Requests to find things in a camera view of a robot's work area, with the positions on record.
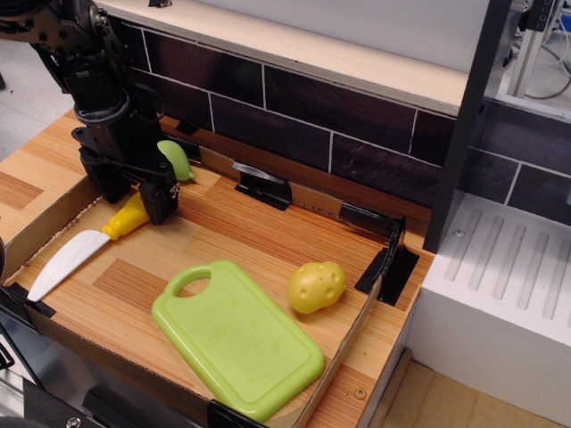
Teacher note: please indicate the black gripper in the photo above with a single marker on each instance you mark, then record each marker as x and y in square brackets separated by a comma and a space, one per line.
[118, 149]

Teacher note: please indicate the yellow handled white toy knife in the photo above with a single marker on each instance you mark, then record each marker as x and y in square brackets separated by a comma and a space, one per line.
[85, 244]

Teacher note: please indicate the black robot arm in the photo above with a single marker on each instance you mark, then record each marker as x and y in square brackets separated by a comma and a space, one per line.
[76, 43]

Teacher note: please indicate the green plastic cutting board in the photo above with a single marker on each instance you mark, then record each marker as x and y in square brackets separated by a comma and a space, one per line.
[251, 355]

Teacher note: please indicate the cardboard fence with black tape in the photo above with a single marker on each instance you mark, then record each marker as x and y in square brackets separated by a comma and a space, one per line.
[102, 311]

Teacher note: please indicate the green toy pear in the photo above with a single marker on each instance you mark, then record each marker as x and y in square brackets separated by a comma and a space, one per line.
[176, 155]

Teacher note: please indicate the yellow toy potato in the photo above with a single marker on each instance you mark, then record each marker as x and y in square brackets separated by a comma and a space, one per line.
[315, 286]

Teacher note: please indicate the white ridged sink drainboard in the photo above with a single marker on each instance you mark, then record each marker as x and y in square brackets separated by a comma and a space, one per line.
[493, 312]

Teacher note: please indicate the dark shelf frame with ledge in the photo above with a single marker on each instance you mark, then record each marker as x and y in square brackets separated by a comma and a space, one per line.
[375, 129]

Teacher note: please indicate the aluminium profile post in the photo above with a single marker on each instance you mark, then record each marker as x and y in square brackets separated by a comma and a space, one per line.
[539, 18]

